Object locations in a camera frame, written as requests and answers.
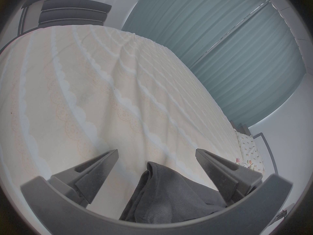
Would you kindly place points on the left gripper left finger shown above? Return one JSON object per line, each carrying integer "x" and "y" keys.
{"x": 93, "y": 177}

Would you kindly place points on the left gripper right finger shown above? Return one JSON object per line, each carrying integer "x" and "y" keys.
{"x": 220, "y": 175}

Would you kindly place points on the black T-shirt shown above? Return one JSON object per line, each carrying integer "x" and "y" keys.
{"x": 171, "y": 194}

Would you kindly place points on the bed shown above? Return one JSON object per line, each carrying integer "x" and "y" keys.
{"x": 97, "y": 94}

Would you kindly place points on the white printed pillow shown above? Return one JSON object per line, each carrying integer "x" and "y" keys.
{"x": 249, "y": 148}

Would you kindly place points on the grey bedside table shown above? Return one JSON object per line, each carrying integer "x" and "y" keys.
{"x": 240, "y": 128}

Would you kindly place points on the blue-green curtain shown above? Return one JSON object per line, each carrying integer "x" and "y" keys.
{"x": 183, "y": 16}
{"x": 244, "y": 70}

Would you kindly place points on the black chest of drawers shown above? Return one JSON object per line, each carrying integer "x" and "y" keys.
{"x": 73, "y": 11}

